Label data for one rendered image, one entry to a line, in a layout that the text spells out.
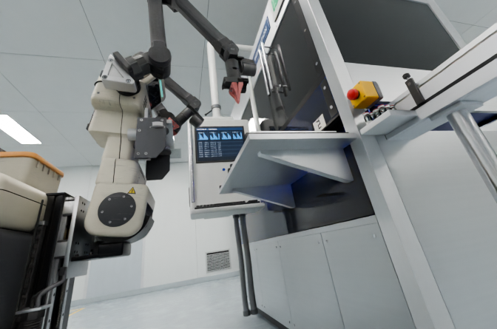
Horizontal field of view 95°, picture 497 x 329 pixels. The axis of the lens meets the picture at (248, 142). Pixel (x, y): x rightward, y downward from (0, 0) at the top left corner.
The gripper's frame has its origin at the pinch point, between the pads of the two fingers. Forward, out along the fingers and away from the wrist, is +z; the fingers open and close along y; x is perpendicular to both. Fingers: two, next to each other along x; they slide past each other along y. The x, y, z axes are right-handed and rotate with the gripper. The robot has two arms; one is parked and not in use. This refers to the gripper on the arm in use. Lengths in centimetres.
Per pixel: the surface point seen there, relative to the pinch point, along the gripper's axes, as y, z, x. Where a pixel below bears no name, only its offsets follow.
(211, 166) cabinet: 0, -7, 89
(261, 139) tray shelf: 2.1, 22.2, -10.5
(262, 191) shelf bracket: 20, 25, 48
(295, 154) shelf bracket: 17.3, 24.3, -2.1
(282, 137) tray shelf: 9.4, 22.0, -10.6
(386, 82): 63, -2, -12
